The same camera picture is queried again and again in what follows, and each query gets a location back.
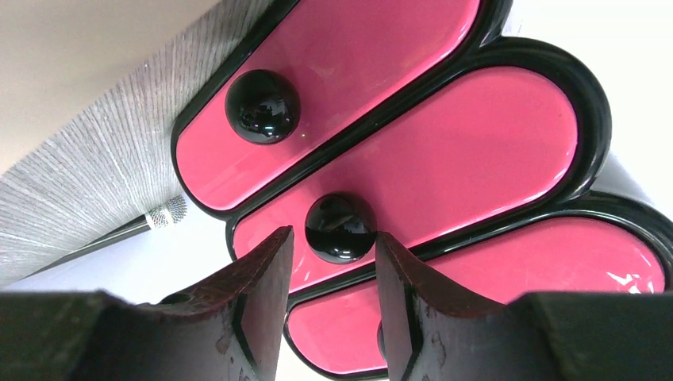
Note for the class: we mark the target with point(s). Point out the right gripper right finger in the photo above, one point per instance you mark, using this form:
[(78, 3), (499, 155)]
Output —
[(435, 329)]

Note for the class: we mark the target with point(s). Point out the black microphone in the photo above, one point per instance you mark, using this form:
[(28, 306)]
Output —
[(165, 215)]

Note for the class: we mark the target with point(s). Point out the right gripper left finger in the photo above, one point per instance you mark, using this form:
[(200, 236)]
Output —
[(226, 327)]

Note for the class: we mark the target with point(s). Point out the beige folder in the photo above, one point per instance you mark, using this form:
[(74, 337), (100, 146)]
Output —
[(57, 57)]

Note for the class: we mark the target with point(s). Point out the pink drawer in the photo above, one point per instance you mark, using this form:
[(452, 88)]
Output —
[(489, 142)]

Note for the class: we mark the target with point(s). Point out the black pink drawer cabinet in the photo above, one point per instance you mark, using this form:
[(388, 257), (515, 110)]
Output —
[(313, 79)]

